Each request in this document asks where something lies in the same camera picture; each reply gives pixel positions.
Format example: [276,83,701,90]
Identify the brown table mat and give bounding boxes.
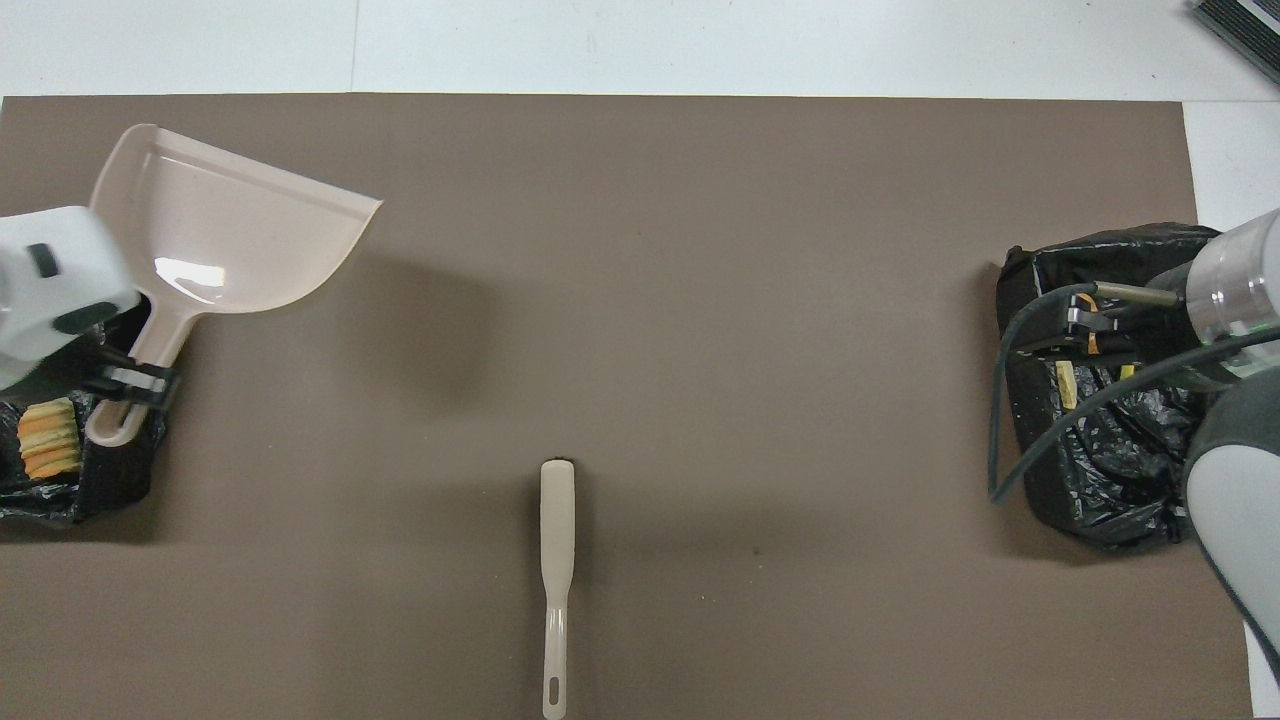
[0,93,1256,720]

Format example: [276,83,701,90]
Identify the right arm gripper cable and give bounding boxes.
[988,283,1280,504]

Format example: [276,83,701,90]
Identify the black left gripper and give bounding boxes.
[50,310,181,409]

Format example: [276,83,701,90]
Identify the bin with crumpled black bag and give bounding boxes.
[996,223,1251,549]

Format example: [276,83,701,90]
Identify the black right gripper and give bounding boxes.
[1065,300,1191,359]

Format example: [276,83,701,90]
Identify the beige plastic dustpan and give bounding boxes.
[85,123,384,447]

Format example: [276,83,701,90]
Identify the tan foam chunk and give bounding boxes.
[17,397,81,481]

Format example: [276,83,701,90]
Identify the bin with smooth black bag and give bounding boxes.
[0,305,173,528]

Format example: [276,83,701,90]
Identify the beige hand brush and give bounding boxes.
[540,458,578,720]

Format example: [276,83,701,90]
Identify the grey ribbed panel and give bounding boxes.
[1190,0,1280,86]

